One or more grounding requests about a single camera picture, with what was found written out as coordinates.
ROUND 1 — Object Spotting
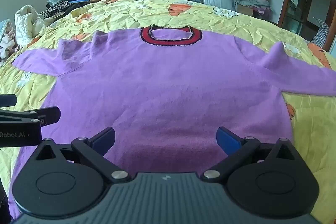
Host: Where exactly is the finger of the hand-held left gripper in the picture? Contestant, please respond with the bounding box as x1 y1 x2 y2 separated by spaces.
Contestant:
0 106 61 127
0 94 18 108

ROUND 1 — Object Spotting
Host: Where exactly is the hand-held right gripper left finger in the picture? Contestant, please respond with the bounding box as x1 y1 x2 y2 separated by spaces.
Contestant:
35 127 131 184

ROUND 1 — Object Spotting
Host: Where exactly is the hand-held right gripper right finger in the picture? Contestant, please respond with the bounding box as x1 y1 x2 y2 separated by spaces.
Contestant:
201 126 299 184

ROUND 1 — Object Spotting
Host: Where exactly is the purple knit sweater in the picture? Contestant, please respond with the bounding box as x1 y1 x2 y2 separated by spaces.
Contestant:
10 25 336 218

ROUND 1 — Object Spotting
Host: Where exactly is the pale floral cloth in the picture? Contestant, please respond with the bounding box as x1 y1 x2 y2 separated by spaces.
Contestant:
0 19 17 62

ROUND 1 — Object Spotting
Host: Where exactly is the white puffy jacket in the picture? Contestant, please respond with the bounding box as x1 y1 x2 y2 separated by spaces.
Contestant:
14 5 53 46

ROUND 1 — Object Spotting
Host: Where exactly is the black white zigzag cloth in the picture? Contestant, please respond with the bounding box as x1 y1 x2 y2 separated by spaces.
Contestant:
39 1 72 19

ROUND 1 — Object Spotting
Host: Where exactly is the yellow carrot print quilt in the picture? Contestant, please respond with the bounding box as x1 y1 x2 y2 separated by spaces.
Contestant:
0 0 336 224

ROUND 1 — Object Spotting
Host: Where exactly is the cardboard box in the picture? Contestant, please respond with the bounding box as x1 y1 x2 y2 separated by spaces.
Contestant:
236 4 254 17

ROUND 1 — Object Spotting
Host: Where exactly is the black white checkered cloth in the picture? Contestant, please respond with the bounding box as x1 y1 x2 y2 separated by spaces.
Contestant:
312 17 330 47

